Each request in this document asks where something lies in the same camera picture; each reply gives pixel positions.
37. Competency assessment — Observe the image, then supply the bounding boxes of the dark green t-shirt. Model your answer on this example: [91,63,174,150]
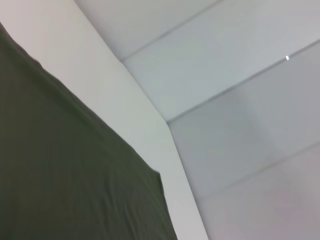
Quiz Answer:
[0,21,179,240]

